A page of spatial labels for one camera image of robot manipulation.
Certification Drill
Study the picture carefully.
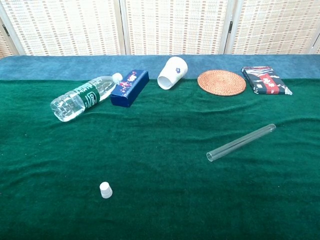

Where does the clear glass test tube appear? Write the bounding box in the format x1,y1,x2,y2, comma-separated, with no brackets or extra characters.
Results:
206,123,277,163

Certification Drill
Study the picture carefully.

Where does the small white stopper cap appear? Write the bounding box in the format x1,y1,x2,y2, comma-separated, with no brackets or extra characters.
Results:
99,181,113,200

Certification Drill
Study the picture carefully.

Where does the blue floral cardboard box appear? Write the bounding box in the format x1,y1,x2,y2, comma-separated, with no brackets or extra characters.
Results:
109,69,150,108

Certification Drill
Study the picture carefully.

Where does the white paper cup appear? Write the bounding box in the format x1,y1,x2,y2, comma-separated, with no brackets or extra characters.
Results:
156,56,189,90

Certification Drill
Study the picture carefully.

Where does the round woven rattan coaster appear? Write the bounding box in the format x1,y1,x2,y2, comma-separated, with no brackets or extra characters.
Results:
197,69,247,97

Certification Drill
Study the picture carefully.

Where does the clear green-labelled water bottle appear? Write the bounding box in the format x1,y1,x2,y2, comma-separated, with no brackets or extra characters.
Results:
50,72,124,123

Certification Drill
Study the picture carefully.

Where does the woven bamboo folding screen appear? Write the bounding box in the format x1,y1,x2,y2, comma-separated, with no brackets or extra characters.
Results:
0,0,320,60

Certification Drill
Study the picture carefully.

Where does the black and red snack packet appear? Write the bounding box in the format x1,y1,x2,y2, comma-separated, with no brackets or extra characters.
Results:
240,65,293,96

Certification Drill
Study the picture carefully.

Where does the blue table cover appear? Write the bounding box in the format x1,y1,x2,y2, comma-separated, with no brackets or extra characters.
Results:
0,54,320,82

